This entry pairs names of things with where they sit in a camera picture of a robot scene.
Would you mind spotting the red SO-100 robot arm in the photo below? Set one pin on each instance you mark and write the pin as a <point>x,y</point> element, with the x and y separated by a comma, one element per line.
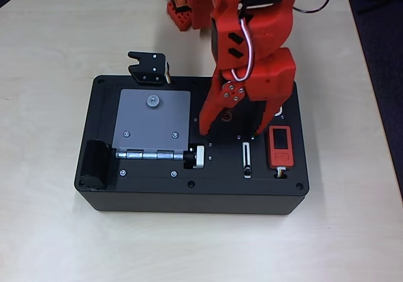
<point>270,36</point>

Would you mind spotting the red banana socket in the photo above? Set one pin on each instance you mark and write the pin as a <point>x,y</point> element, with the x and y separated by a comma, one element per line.
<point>227,117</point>

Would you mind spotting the red display module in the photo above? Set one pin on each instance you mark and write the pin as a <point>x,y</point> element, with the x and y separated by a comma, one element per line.
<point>281,157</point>

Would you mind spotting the grey round door knob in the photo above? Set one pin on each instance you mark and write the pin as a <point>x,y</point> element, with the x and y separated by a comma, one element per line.
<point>153,100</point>

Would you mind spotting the grey hinged door plate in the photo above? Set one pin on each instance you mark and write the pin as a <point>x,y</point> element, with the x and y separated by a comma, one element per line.
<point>141,121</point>

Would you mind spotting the black task board box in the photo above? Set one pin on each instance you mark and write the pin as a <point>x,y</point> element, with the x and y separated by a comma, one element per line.
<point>220,197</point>

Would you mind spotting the silver metal door hinge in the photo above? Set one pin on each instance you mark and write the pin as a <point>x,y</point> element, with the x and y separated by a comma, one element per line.
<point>135,154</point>

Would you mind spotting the white slider frame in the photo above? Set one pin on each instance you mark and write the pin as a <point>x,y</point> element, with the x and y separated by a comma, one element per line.
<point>244,156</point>

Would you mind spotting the black rounded post block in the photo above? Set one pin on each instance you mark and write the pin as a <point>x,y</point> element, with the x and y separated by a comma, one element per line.
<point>94,162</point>

